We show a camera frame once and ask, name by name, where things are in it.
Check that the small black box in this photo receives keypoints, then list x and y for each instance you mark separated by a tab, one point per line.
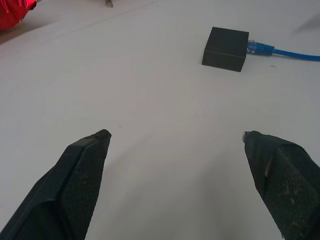
225	48

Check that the small brown object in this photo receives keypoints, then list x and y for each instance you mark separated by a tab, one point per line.
109	3

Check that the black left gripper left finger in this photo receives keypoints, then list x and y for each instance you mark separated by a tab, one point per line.
75	180

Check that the red fabric object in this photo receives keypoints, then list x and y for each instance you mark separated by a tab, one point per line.
12	12

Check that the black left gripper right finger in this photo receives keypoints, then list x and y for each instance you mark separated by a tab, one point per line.
287	185

